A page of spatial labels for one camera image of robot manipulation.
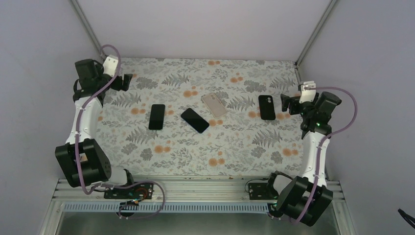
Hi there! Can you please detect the black phone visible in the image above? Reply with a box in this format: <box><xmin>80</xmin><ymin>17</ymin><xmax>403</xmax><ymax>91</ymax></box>
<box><xmin>181</xmin><ymin>108</ymin><xmax>209</xmax><ymax>133</ymax></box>

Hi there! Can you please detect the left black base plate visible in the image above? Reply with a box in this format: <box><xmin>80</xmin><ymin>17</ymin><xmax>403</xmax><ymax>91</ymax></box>
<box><xmin>104</xmin><ymin>182</ymin><xmax>154</xmax><ymax>200</ymax></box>

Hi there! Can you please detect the floral patterned table mat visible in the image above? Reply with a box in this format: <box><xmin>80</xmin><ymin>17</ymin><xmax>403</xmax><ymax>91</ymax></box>
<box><xmin>96</xmin><ymin>58</ymin><xmax>303</xmax><ymax>176</ymax></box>

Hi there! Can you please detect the black smartphone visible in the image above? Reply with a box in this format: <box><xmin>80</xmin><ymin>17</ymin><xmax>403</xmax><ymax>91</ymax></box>
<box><xmin>148</xmin><ymin>104</ymin><xmax>165</xmax><ymax>130</ymax></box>

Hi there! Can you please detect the black phone case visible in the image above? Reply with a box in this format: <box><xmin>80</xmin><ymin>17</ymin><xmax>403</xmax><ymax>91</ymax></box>
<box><xmin>258</xmin><ymin>95</ymin><xmax>276</xmax><ymax>120</ymax></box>

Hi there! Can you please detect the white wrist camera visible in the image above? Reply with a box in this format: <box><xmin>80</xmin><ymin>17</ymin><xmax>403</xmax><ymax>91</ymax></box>
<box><xmin>299</xmin><ymin>81</ymin><xmax>316</xmax><ymax>104</ymax></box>
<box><xmin>103</xmin><ymin>55</ymin><xmax>119</xmax><ymax>77</ymax></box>

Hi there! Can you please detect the black object at edge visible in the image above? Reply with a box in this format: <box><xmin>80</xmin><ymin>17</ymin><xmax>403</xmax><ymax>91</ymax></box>
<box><xmin>397</xmin><ymin>209</ymin><xmax>415</xmax><ymax>228</ymax></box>

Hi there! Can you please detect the beige phone case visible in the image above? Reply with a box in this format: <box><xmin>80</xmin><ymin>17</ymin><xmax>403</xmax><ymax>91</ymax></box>
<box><xmin>202</xmin><ymin>93</ymin><xmax>227</xmax><ymax>118</ymax></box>

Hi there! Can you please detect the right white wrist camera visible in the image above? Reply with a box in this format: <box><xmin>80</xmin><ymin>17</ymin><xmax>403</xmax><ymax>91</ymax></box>
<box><xmin>299</xmin><ymin>81</ymin><xmax>316</xmax><ymax>104</ymax></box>

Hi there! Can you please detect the aluminium rail frame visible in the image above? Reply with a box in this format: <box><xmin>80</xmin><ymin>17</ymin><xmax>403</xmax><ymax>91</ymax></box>
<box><xmin>40</xmin><ymin>176</ymin><xmax>355</xmax><ymax>235</ymax></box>

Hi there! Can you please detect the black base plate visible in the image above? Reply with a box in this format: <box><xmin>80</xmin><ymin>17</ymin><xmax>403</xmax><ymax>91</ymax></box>
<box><xmin>104</xmin><ymin>182</ymin><xmax>154</xmax><ymax>200</ymax></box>
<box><xmin>247</xmin><ymin>183</ymin><xmax>279</xmax><ymax>200</ymax></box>

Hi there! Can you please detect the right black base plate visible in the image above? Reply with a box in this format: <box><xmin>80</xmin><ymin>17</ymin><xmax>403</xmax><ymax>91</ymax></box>
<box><xmin>247</xmin><ymin>183</ymin><xmax>279</xmax><ymax>200</ymax></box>

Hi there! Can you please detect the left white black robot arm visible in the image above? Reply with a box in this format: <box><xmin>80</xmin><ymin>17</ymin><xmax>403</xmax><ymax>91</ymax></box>
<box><xmin>55</xmin><ymin>56</ymin><xmax>137</xmax><ymax>198</ymax></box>

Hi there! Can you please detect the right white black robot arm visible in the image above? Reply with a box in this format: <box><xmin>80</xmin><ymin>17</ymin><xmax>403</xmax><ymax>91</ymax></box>
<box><xmin>265</xmin><ymin>92</ymin><xmax>342</xmax><ymax>226</ymax></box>

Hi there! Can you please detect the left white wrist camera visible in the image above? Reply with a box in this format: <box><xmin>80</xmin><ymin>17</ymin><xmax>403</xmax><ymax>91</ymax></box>
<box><xmin>103</xmin><ymin>55</ymin><xmax>119</xmax><ymax>77</ymax></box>

